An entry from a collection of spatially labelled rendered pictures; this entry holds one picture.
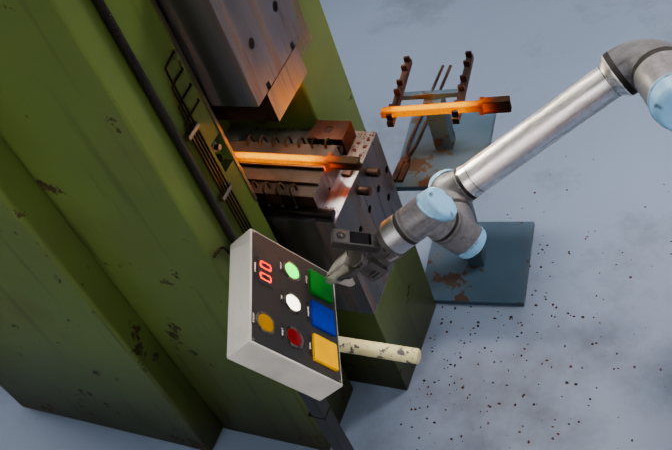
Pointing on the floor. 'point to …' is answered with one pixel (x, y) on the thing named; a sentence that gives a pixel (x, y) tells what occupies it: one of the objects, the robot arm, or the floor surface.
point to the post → (327, 423)
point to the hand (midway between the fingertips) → (327, 278)
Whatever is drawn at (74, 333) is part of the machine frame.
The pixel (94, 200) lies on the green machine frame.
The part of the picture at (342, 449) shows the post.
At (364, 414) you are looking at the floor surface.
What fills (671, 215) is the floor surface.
